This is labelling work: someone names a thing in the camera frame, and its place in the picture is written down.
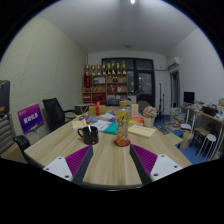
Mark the wooden shelf unit with trophies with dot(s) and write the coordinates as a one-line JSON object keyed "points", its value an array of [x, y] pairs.
{"points": [[106, 86]]}

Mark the wooden side desk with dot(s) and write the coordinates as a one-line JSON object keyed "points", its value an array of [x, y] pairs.
{"points": [[208, 118]]}

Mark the white round stool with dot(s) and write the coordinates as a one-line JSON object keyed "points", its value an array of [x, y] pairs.
{"points": [[210, 137]]}

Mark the flat round red coaster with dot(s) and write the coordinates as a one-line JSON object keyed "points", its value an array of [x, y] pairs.
{"points": [[122, 144]]}

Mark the orange book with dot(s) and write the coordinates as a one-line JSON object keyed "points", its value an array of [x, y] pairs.
{"points": [[137, 120]]}

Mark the grey ribbed suitcase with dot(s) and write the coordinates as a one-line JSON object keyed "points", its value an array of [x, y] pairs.
{"points": [[5, 133]]}

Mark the tan paper envelope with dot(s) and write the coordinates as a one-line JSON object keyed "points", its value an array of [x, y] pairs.
{"points": [[142, 131], [78, 124]]}

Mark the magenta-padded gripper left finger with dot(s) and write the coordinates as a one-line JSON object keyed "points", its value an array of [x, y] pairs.
{"points": [[78, 160]]}

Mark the purple sign board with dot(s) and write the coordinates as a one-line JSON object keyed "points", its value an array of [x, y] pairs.
{"points": [[30, 118]]}

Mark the dark glass door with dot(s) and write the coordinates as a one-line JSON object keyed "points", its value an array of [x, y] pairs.
{"points": [[145, 83]]}

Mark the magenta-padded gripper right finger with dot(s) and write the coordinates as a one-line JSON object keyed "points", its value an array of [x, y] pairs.
{"points": [[146, 159]]}

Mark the white booklet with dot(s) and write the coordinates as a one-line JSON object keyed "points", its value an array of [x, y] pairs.
{"points": [[101, 125]]}

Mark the black computer monitor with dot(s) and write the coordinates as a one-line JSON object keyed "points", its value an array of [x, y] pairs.
{"points": [[189, 97]]}

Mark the blue printed book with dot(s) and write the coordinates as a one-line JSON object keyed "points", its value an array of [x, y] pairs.
{"points": [[86, 118]]}

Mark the black office chair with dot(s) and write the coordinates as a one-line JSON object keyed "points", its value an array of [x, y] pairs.
{"points": [[53, 111], [22, 143]]}

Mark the pink flowers in white pot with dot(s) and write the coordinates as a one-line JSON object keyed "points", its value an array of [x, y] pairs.
{"points": [[149, 113]]}

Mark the teal book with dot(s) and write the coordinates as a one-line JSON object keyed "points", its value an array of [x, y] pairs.
{"points": [[111, 129]]}

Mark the yellow gift box red ribbon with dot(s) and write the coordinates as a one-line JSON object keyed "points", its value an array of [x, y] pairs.
{"points": [[100, 110]]}

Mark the black bag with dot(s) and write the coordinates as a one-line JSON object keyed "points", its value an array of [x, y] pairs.
{"points": [[4, 96]]}

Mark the black tripod stand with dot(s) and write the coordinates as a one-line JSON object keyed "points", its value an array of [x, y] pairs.
{"points": [[161, 103]]}

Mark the red ball white stick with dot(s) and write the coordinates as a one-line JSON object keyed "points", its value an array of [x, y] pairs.
{"points": [[88, 122]]}

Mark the black polka-dot mug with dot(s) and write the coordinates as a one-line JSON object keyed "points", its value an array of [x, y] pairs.
{"points": [[90, 136]]}

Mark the tan standing card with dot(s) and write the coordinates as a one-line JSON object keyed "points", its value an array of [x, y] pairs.
{"points": [[134, 110]]}

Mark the white wall air conditioner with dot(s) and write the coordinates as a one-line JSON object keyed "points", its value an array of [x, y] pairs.
{"points": [[173, 62]]}

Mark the yellow-label drink bottle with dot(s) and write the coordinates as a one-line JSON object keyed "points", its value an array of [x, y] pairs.
{"points": [[122, 123]]}

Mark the pile of books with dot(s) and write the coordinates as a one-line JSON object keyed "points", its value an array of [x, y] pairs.
{"points": [[176, 118]]}

